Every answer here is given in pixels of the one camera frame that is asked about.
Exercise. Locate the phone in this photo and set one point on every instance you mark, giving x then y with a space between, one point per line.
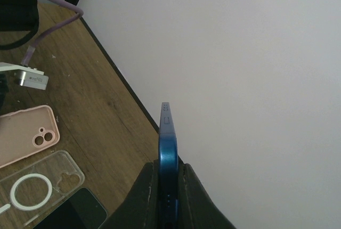
27 132

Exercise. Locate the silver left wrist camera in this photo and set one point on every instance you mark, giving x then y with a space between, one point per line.
31 79

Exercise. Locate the clear phone case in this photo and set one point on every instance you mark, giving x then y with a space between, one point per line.
28 193

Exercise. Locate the dark teal smartphone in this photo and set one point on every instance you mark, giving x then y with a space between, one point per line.
81 210

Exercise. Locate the blue smartphone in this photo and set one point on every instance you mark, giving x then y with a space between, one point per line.
168 169

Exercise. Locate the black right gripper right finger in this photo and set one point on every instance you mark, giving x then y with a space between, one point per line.
195 207

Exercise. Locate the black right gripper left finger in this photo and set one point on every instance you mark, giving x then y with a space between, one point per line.
140 207

